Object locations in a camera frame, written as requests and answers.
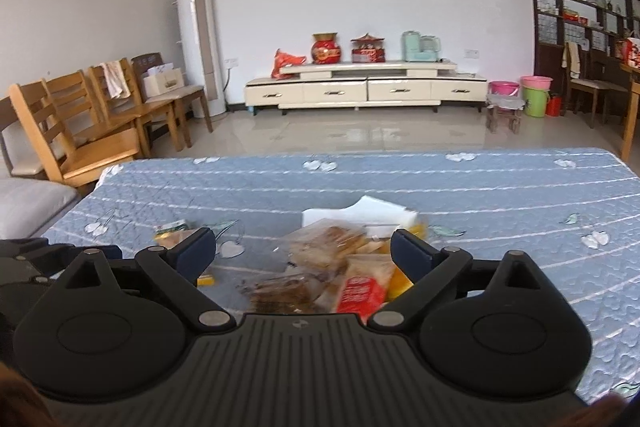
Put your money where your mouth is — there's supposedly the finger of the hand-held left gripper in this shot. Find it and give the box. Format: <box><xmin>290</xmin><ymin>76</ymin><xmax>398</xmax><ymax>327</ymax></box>
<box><xmin>60</xmin><ymin>244</ymin><xmax>124</xmax><ymax>261</ymax></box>

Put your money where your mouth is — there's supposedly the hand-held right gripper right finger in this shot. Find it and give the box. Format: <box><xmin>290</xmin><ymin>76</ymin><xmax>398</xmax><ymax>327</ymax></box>
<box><xmin>367</xmin><ymin>229</ymin><xmax>556</xmax><ymax>334</ymax></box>

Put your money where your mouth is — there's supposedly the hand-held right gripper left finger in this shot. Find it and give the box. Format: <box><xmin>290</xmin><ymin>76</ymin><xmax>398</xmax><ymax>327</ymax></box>
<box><xmin>50</xmin><ymin>228</ymin><xmax>237</xmax><ymax>335</ymax></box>

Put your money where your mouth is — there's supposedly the green white snack carton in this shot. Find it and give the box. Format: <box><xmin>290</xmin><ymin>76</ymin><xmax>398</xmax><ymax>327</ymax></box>
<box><xmin>152</xmin><ymin>219</ymin><xmax>194</xmax><ymax>243</ymax></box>

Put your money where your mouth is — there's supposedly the yellow snack packet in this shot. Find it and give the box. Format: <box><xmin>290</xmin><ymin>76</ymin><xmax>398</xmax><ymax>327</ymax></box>
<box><xmin>384</xmin><ymin>266</ymin><xmax>414</xmax><ymax>301</ymax></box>

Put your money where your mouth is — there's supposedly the red snack packet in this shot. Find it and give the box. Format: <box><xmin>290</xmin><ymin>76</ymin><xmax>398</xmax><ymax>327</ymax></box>
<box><xmin>334</xmin><ymin>254</ymin><xmax>396</xmax><ymax>316</ymax></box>

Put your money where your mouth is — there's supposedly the red cardboard box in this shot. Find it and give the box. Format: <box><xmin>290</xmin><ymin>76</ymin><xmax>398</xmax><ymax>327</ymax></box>
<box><xmin>301</xmin><ymin>195</ymin><xmax>419</xmax><ymax>239</ymax></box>

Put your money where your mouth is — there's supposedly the purple-edged snack packet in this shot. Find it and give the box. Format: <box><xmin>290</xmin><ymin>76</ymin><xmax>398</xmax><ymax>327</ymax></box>
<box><xmin>287</xmin><ymin>219</ymin><xmax>369</xmax><ymax>278</ymax></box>

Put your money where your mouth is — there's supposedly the brown biscuit clear bag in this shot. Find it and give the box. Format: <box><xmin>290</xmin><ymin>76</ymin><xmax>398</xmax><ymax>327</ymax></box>
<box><xmin>242</xmin><ymin>274</ymin><xmax>327</xmax><ymax>316</ymax></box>

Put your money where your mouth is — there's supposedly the dark cushioned wooden chair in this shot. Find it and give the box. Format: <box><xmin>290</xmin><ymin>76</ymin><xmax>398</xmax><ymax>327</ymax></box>
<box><xmin>130</xmin><ymin>52</ymin><xmax>214</xmax><ymax>143</ymax></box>
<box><xmin>0</xmin><ymin>96</ymin><xmax>51</xmax><ymax>180</ymax></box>

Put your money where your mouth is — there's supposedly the small wooden stool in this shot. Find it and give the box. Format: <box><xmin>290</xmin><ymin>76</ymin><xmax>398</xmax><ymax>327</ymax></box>
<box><xmin>485</xmin><ymin>94</ymin><xmax>525</xmax><ymax>136</ymax></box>

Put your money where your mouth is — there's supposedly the cream TV cabinet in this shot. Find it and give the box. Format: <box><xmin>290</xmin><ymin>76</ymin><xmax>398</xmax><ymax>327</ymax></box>
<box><xmin>243</xmin><ymin>60</ymin><xmax>489</xmax><ymax>116</ymax></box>

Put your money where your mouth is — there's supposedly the white towel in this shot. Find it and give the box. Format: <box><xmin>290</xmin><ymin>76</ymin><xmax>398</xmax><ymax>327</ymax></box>
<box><xmin>98</xmin><ymin>60</ymin><xmax>132</xmax><ymax>100</ymax></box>

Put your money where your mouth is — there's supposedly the white box on chair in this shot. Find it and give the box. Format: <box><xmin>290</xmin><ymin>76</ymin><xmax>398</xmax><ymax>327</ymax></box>
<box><xmin>142</xmin><ymin>63</ymin><xmax>187</xmax><ymax>100</ymax></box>

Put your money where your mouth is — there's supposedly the pink plastic basin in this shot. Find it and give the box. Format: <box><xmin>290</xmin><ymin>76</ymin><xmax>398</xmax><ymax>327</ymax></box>
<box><xmin>488</xmin><ymin>80</ymin><xmax>521</xmax><ymax>98</ymax></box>

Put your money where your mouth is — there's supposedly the green plastic bucket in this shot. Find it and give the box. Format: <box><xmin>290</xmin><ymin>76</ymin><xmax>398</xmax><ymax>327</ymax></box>
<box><xmin>521</xmin><ymin>87</ymin><xmax>549</xmax><ymax>118</ymax></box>

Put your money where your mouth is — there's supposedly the mint green appliance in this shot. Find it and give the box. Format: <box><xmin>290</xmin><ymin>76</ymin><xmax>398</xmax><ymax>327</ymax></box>
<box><xmin>401</xmin><ymin>30</ymin><xmax>442</xmax><ymax>63</ymax></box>

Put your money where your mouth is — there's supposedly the red pavilion ornament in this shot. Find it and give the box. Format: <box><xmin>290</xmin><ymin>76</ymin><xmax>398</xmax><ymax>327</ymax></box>
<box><xmin>349</xmin><ymin>32</ymin><xmax>387</xmax><ymax>64</ymax></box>

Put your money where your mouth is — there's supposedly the pink plastic bucket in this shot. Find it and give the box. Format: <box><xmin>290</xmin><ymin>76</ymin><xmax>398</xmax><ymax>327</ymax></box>
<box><xmin>519</xmin><ymin>75</ymin><xmax>554</xmax><ymax>92</ymax></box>

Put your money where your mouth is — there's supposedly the red plastic bag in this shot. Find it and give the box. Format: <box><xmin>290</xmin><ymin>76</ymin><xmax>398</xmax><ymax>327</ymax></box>
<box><xmin>270</xmin><ymin>48</ymin><xmax>307</xmax><ymax>80</ymax></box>

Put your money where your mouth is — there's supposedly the white floor air conditioner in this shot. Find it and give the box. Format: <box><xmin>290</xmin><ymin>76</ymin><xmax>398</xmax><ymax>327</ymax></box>
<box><xmin>173</xmin><ymin>0</ymin><xmax>229</xmax><ymax>118</ymax></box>

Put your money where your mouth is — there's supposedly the red round jar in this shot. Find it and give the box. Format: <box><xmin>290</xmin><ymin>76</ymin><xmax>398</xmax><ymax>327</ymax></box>
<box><xmin>311</xmin><ymin>31</ymin><xmax>344</xmax><ymax>66</ymax></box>

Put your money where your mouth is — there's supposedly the wooden table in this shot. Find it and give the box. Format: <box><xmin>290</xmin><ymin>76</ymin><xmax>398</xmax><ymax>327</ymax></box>
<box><xmin>619</xmin><ymin>61</ymin><xmax>640</xmax><ymax>163</ymax></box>

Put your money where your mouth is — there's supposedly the red white gift bag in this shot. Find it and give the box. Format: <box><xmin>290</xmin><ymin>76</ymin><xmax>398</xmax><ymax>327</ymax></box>
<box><xmin>617</xmin><ymin>37</ymin><xmax>640</xmax><ymax>70</ymax></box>

